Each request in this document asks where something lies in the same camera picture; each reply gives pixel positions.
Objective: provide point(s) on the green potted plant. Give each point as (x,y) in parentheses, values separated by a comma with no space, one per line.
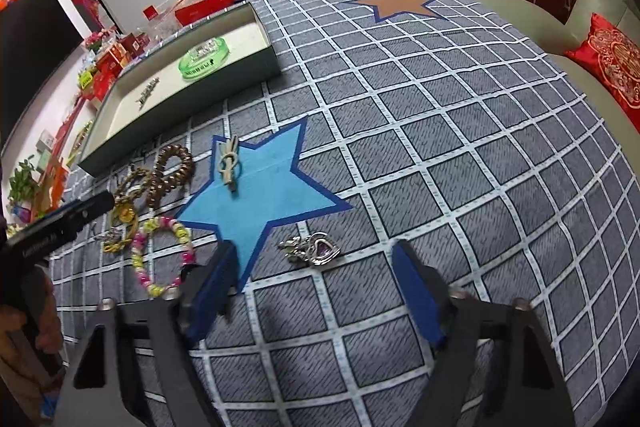
(22,183)

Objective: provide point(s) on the silver rhinestone hair clip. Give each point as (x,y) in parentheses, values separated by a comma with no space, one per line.
(147,91)

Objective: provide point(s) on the beige green sofa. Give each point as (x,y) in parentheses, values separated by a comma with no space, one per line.
(555,38)

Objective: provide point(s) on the red gift box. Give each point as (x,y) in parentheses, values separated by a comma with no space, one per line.
(109,65)

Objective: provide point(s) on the grey grid tablecloth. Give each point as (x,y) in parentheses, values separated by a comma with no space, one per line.
(438,123)

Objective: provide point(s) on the red embroidered cushion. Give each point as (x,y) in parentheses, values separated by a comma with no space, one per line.
(614,59)

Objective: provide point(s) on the person's hand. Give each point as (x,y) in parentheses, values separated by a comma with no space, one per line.
(30,331)

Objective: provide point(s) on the beige bow hair clip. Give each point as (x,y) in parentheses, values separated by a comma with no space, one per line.
(228,161)

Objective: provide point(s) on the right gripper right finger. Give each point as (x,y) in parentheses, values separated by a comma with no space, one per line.
(523,385)

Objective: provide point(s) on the dark green jewelry tray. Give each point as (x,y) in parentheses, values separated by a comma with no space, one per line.
(121,127)

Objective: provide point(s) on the silver heart pendant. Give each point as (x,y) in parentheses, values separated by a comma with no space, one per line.
(316,249)

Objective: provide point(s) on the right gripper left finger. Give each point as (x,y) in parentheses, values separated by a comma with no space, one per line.
(104,384)

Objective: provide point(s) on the black television screen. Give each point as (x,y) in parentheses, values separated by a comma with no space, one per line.
(36,37)

